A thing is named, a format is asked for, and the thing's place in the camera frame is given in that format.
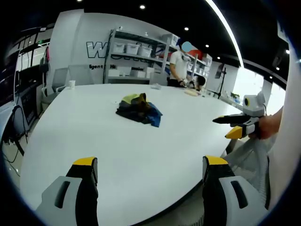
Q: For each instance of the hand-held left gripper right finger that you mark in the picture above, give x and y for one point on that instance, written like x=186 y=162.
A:
x=218 y=202

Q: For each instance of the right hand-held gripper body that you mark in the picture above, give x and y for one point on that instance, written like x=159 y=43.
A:
x=255 y=106

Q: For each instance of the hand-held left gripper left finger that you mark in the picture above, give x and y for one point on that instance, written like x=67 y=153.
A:
x=70 y=200

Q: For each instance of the yellow blue grey garment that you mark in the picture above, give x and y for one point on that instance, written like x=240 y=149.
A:
x=138 y=108

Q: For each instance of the person's right hand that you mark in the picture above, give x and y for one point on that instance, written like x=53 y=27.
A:
x=268 y=127

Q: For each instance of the grey mesh office chair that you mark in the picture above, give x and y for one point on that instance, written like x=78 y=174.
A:
x=249 y=160

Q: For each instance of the black tripod stand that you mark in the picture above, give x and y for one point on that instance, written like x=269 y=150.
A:
x=221 y=87

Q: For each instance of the person's white shirt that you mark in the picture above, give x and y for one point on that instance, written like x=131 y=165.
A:
x=291 y=117

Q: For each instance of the black screen panel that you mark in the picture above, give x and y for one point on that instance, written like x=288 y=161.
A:
x=219 y=70

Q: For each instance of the beige folded cloth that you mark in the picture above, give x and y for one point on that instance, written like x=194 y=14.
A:
x=191 y=93

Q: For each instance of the white ceiling light strip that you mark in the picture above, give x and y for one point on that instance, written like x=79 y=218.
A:
x=229 y=30

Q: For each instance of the white crumpled cloth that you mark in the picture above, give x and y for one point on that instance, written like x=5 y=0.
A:
x=155 y=86

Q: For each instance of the black cabinet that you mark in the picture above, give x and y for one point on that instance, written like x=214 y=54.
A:
x=29 y=103

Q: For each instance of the group of white cardboard boxes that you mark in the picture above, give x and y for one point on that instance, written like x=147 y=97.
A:
x=137 y=74

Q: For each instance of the grey metal storage shelf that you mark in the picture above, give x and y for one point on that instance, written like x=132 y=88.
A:
x=141 y=58

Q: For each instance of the white storage bin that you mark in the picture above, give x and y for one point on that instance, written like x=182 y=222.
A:
x=118 y=47
x=145 y=51
x=132 y=49

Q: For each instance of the white paper cup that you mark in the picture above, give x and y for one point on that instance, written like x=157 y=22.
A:
x=72 y=84

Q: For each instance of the hanging dark bag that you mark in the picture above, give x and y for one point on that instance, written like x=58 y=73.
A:
x=44 y=62

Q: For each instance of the group of ceiling spotlights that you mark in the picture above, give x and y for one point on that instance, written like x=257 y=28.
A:
x=142 y=6

